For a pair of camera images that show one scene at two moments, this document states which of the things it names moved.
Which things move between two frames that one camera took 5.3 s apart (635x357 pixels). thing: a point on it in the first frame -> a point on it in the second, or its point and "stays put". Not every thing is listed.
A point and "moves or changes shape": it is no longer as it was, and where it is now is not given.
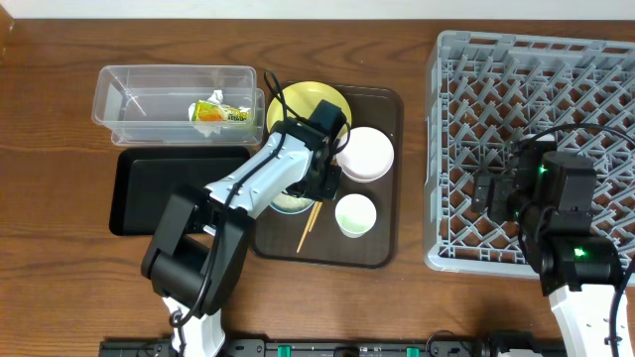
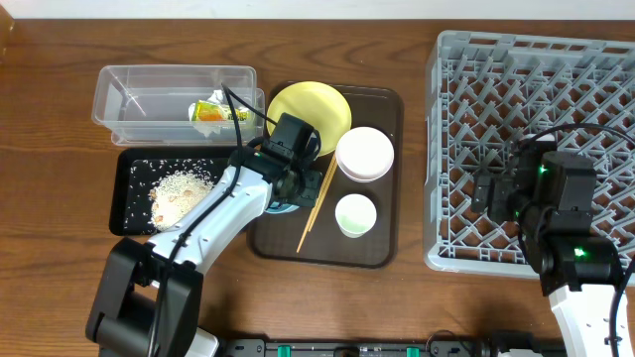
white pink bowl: [368, 156] stays put
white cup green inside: [355, 214] stays put
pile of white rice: [289, 202] moves or changes shape
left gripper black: [326, 180] -> [308, 187]
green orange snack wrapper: [210, 112] stays put
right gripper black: [503, 187] stays put
